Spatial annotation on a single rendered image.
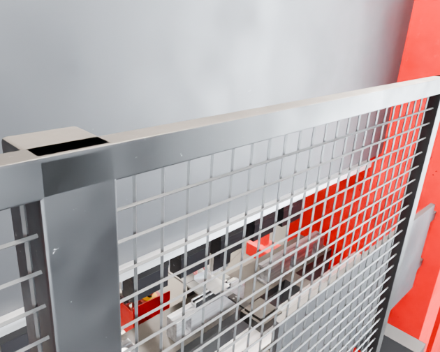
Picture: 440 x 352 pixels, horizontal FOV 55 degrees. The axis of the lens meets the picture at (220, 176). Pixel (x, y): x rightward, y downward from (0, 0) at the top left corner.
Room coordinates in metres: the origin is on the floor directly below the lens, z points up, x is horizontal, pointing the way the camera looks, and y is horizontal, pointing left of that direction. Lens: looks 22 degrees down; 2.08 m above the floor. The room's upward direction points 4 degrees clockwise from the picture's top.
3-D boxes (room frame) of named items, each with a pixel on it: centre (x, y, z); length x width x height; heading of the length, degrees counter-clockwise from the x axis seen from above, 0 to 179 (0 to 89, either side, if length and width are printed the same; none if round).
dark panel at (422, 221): (1.29, -0.56, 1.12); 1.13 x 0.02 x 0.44; 137
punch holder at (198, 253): (1.34, 0.10, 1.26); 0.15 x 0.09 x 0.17; 137
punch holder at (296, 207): (1.78, -0.31, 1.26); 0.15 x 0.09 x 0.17; 137
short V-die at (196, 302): (1.44, 0.00, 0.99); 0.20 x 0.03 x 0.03; 137
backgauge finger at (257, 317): (1.35, -0.14, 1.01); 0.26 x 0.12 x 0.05; 47
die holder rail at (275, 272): (1.86, -0.40, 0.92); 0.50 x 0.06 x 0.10; 137
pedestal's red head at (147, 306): (1.61, 0.32, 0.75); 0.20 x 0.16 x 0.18; 135
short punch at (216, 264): (1.46, -0.02, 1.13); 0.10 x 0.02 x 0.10; 137
